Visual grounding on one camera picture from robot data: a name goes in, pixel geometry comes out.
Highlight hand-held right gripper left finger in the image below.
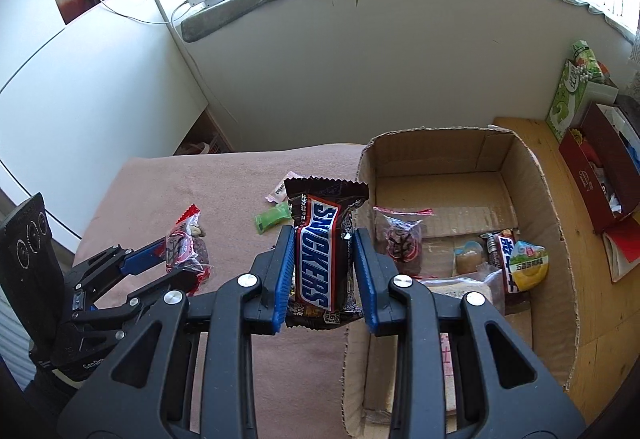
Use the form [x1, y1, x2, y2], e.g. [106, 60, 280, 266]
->
[59, 225, 297, 439]

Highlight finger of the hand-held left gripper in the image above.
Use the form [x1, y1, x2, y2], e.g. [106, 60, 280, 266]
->
[74, 268, 202, 340]
[72, 238, 172, 293]

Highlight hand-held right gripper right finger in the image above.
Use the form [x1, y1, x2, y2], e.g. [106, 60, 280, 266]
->
[352, 227, 588, 439]

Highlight red clear snack packet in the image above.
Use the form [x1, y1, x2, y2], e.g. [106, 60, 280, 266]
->
[165, 204, 213, 295]
[372, 206, 435, 277]

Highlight sliced bread packet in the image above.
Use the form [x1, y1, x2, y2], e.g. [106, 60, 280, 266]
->
[415, 263, 506, 420]

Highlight small round pastry packet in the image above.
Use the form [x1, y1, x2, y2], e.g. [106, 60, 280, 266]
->
[452, 240, 486, 277]

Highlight brown cardboard box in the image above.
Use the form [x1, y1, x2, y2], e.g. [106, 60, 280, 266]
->
[341, 126, 581, 437]

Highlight white brown chocolate bar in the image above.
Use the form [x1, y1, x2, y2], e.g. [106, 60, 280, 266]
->
[480, 229, 521, 295]

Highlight yellow green snack packet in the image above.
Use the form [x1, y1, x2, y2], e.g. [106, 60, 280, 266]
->
[510, 240, 551, 292]

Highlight green wrapped candy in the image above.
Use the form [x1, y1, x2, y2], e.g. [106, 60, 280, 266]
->
[254, 203, 292, 234]

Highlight white ribbed radiator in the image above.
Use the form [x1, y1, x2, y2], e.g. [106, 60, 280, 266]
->
[0, 299, 37, 390]

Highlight dark red tissue box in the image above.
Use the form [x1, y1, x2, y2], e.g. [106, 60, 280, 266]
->
[558, 102, 640, 235]

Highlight red white paper box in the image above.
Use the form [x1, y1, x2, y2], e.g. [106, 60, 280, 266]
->
[602, 214, 640, 282]

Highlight green tissue box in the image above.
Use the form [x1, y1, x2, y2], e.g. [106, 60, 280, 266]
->
[545, 59, 620, 142]

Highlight green snack bag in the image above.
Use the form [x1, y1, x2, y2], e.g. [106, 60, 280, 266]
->
[572, 40, 611, 82]

